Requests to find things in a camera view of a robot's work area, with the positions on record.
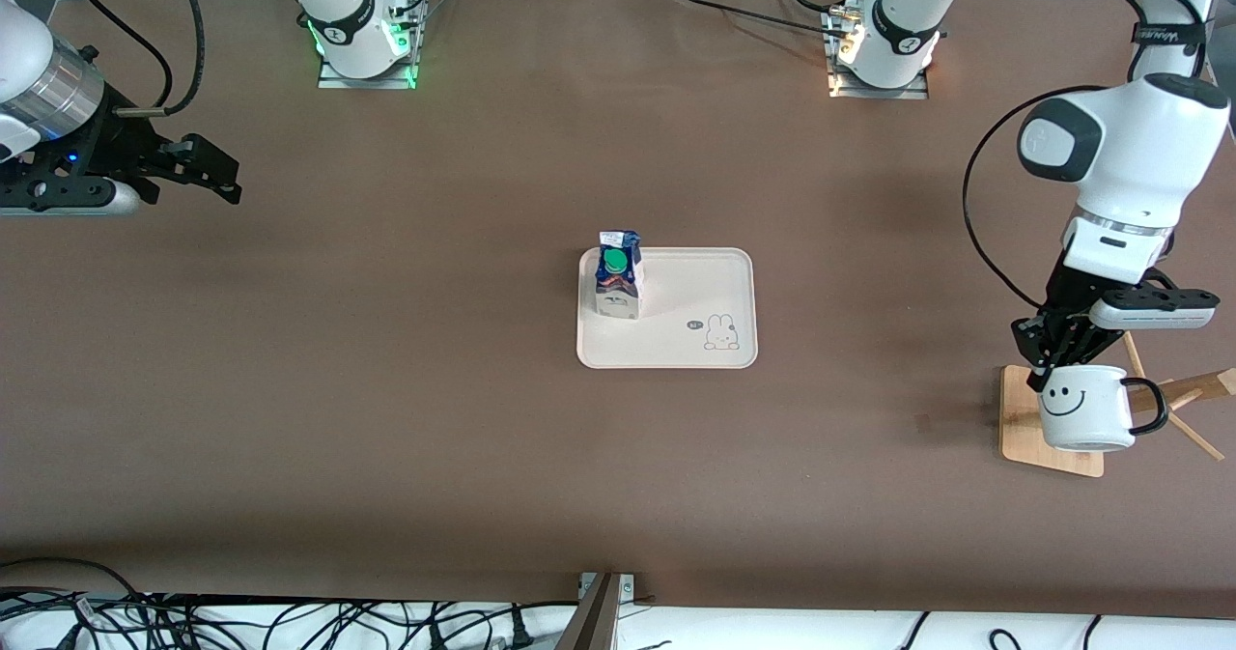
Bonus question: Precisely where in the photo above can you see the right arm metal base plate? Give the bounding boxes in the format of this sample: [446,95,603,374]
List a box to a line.
[318,0,418,90]

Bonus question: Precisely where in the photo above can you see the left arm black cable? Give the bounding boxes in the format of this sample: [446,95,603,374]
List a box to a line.
[937,0,1208,311]

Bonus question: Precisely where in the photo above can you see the wooden mug tree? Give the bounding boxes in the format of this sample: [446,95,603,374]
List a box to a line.
[999,329,1236,479]

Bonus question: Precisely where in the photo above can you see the right arm thick black cable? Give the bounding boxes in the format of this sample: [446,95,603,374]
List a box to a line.
[114,0,207,117]

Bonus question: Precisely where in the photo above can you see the white smiley face mug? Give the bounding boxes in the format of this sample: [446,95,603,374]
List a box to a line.
[1038,365,1171,454]

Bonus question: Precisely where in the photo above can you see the long black base cable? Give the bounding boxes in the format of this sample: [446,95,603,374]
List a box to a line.
[674,0,853,41]

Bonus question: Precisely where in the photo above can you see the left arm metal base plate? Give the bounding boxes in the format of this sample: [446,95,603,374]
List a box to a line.
[826,13,930,100]

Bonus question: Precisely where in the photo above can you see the cream rabbit print tray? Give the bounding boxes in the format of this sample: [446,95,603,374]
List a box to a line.
[576,247,759,370]

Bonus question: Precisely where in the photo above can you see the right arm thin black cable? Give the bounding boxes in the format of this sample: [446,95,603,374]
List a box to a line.
[75,0,175,112]

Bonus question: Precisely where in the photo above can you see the looping black floor cable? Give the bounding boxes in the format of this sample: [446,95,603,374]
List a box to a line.
[0,557,155,622]

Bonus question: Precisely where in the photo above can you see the aluminium profile bar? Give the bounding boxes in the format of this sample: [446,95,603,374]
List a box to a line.
[555,573,635,650]

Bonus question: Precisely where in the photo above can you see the blue white milk carton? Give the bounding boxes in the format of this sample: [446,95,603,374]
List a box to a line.
[593,230,645,321]

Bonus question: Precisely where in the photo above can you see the tangled black floor cables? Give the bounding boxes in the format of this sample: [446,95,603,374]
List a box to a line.
[0,587,580,650]

